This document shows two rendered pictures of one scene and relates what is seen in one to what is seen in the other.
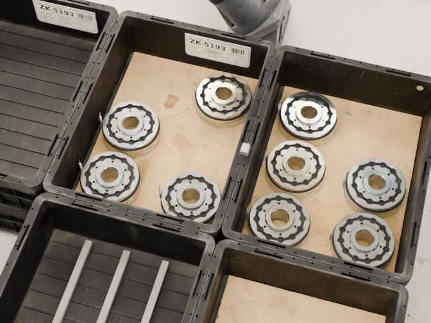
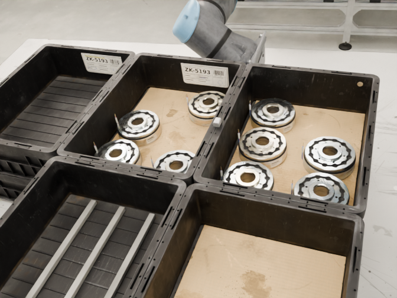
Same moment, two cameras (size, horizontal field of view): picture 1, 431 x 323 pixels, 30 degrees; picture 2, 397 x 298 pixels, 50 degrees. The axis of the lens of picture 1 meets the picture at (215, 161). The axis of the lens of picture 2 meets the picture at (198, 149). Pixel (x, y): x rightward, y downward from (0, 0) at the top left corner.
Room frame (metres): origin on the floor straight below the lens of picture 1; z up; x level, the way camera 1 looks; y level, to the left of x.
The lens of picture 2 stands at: (0.03, -0.12, 1.50)
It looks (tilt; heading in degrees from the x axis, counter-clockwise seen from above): 43 degrees down; 10
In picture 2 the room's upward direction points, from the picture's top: 9 degrees counter-clockwise
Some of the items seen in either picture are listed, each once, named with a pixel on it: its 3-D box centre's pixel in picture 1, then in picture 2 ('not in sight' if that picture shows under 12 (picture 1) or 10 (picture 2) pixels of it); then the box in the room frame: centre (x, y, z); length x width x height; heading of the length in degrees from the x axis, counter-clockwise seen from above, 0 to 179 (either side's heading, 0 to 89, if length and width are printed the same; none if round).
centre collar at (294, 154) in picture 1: (295, 163); (262, 141); (0.71, -0.14, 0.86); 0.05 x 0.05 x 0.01
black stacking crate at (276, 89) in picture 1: (333, 172); (293, 145); (0.69, -0.20, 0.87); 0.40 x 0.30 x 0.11; 164
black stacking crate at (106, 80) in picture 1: (167, 132); (163, 125); (0.78, 0.09, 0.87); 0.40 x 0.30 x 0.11; 164
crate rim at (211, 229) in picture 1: (165, 115); (159, 108); (0.78, 0.09, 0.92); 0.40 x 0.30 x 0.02; 164
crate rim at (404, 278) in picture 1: (338, 156); (294, 127); (0.69, -0.20, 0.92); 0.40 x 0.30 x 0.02; 164
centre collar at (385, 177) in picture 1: (376, 182); (329, 151); (0.68, -0.28, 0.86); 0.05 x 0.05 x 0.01
